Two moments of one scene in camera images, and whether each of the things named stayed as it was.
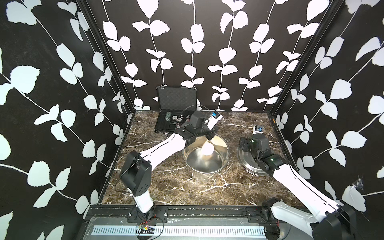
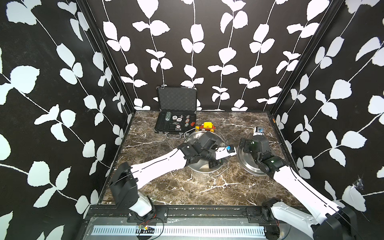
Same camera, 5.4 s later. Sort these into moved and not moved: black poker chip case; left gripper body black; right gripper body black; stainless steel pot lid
Moved: left gripper body black
Not moved: right gripper body black; stainless steel pot lid; black poker chip case
